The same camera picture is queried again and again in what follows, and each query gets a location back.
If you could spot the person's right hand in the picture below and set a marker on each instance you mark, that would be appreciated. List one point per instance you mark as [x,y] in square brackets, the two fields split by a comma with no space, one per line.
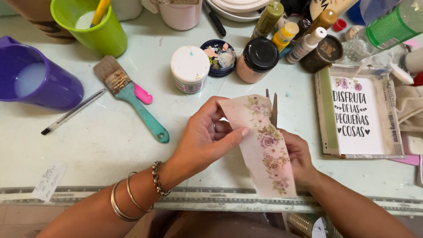
[302,158]

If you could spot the person's left hand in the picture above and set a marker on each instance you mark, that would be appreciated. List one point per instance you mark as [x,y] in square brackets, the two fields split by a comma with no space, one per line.
[198,142]

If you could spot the floral paper strip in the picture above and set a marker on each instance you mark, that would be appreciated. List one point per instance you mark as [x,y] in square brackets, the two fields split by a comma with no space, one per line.
[267,148]

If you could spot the metal scissors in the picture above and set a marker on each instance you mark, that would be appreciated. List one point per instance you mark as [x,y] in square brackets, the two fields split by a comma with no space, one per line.
[273,110]

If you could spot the metallic ribbed roll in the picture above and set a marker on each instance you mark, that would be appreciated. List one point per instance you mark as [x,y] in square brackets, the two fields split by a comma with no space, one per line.
[304,226]

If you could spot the framed lettered sign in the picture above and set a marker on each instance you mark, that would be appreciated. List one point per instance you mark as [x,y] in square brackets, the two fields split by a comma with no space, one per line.
[358,115]

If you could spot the white paint jar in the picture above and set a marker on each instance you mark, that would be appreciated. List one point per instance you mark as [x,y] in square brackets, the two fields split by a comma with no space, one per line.
[190,67]

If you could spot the person's brown trousers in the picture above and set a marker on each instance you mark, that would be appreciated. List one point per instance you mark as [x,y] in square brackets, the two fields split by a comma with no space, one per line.
[214,226]

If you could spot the silver bangle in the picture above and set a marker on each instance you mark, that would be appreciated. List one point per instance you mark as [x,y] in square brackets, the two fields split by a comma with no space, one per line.
[132,198]
[115,206]

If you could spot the dark blue paint-smeared lid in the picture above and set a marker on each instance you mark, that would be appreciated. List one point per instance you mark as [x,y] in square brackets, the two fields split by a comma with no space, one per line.
[219,58]

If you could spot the peach paint jar black lid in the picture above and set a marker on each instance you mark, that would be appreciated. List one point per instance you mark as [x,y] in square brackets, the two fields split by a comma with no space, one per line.
[257,61]

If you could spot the pink sheet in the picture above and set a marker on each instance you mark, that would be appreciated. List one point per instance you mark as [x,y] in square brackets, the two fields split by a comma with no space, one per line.
[408,160]

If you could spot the brown jar bear lid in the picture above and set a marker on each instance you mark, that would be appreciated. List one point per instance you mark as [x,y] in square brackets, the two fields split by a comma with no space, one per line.
[322,54]

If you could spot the white spray bottle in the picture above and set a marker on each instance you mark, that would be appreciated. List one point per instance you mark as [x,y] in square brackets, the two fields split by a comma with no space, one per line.
[304,46]

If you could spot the white sponge block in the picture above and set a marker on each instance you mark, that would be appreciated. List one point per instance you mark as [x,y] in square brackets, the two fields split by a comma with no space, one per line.
[415,143]

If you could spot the beige cloth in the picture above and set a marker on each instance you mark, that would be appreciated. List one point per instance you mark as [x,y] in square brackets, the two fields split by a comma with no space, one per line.
[409,105]

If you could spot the black marker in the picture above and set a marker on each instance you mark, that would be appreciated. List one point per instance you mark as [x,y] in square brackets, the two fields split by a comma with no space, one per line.
[216,21]

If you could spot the yellow paint bottle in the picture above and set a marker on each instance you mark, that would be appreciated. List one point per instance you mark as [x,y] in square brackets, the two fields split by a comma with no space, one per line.
[284,36]

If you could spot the long metal ruler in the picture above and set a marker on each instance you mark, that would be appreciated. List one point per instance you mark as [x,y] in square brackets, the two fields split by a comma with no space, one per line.
[82,195]

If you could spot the pink cup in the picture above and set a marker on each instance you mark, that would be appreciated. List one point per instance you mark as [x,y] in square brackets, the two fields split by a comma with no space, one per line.
[180,15]

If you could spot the clear ballpoint pen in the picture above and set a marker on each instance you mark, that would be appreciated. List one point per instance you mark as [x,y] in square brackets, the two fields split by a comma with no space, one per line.
[72,111]

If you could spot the white plastic piece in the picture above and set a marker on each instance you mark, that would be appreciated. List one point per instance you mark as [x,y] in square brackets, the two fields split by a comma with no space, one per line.
[400,73]

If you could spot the dark paint bottle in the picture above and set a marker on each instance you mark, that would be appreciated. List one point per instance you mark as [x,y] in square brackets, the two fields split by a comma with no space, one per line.
[302,26]

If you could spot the small beige lid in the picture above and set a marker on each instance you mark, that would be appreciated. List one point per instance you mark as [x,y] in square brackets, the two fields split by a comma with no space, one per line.
[353,32]

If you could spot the red bottle cap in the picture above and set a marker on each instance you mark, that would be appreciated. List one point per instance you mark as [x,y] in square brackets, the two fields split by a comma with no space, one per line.
[339,24]

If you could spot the ochre paint bottle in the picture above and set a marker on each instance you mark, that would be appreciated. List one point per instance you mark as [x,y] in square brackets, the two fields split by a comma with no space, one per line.
[322,20]

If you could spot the white round plate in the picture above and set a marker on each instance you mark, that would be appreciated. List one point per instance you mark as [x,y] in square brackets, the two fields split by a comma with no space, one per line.
[238,8]

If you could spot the olive green paint bottle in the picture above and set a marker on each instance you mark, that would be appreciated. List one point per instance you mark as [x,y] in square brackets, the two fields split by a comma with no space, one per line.
[267,19]

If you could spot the green plastic cup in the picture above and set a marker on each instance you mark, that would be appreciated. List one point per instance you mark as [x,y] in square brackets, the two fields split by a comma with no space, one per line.
[105,36]

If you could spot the white container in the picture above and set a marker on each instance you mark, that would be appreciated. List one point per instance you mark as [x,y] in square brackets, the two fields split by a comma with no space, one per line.
[127,8]

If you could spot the clear bottle green label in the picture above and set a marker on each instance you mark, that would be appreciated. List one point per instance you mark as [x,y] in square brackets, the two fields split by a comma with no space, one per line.
[386,31]

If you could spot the purple plastic jug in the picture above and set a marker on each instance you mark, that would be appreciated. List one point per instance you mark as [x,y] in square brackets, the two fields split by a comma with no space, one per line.
[56,86]

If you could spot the handwritten paper note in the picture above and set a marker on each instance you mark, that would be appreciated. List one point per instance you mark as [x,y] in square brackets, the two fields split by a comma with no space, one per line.
[49,181]

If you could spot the cream tube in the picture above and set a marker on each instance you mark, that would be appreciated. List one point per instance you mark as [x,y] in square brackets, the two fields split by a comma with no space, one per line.
[330,6]

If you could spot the brown patterned pot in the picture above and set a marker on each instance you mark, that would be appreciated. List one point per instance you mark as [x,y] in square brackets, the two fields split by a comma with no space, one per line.
[43,23]

